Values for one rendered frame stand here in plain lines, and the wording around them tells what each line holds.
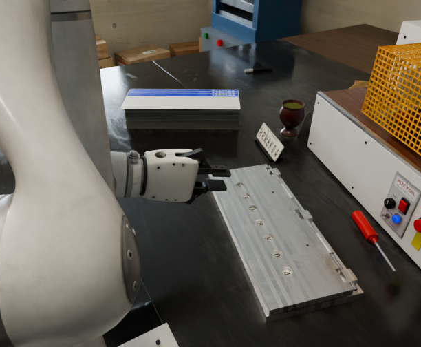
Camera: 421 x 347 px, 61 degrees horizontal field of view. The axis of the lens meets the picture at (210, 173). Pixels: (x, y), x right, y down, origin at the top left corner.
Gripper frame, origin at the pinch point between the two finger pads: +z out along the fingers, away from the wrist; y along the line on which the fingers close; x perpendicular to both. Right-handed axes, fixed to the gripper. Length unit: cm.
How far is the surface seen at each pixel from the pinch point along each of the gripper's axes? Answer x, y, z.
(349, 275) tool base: 18.4, 9.9, 25.3
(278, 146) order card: -28.7, 7.3, 30.0
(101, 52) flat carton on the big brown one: -316, 72, -12
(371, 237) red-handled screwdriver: 9.5, 8.7, 37.2
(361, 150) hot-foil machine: -7.9, -4.4, 39.9
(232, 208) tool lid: -6.2, 13.2, 9.0
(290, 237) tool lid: 6.1, 11.1, 18.3
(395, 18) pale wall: -150, -26, 160
